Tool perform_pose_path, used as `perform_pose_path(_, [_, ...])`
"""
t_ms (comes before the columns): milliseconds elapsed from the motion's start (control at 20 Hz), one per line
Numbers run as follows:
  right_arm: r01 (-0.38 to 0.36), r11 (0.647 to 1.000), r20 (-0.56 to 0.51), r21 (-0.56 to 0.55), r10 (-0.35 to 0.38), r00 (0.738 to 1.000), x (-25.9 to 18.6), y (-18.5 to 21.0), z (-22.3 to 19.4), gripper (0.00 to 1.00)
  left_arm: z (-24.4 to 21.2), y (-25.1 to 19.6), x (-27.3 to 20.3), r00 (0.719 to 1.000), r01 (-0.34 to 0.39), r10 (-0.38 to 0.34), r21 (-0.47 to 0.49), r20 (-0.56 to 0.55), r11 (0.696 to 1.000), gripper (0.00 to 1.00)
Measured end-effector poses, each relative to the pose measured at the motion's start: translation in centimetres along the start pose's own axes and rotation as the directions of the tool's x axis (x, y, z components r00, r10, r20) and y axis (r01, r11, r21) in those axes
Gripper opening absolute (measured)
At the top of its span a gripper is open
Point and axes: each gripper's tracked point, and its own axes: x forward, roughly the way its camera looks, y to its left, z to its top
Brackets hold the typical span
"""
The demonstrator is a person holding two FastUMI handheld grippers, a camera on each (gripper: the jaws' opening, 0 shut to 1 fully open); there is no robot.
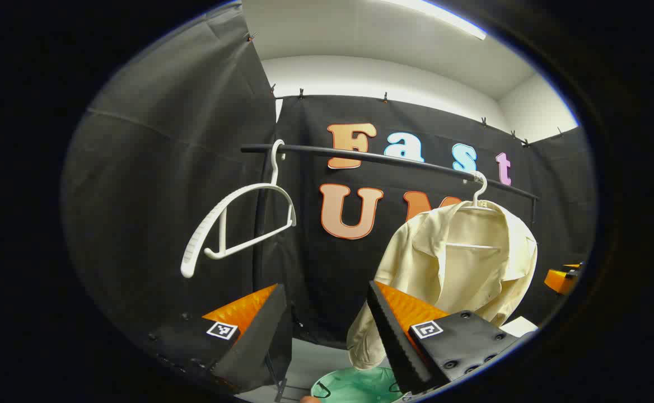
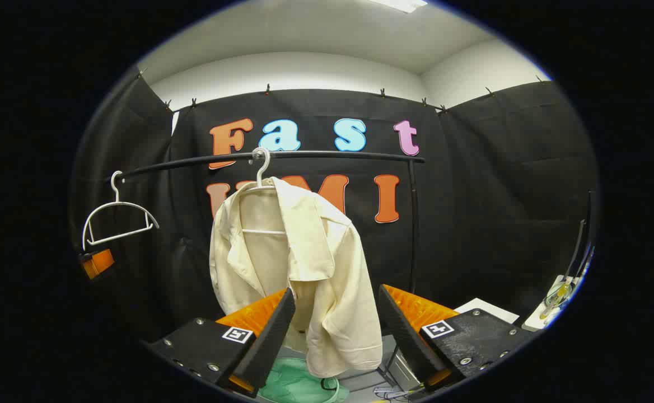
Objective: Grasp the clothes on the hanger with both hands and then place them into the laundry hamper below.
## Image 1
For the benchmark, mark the green laundry hamper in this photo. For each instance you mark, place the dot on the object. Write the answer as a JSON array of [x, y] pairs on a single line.
[[355, 386]]

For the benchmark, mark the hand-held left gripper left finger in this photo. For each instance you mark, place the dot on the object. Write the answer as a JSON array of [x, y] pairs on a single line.
[[260, 336]]

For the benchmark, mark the black backdrop cloth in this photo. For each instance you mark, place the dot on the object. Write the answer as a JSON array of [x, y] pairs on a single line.
[[153, 196]]

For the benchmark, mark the cream shirt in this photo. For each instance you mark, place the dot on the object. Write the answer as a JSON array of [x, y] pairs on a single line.
[[472, 274]]

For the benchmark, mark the white plastic hanger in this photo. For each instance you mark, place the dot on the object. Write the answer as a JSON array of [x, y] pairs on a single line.
[[472, 245], [195, 243]]

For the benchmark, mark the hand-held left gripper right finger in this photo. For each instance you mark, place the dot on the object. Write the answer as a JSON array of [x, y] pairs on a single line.
[[394, 336]]

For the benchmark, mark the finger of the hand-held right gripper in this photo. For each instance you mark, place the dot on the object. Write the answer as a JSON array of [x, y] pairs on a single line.
[[559, 280]]

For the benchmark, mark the white board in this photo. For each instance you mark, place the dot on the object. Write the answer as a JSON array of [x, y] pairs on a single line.
[[520, 326]]

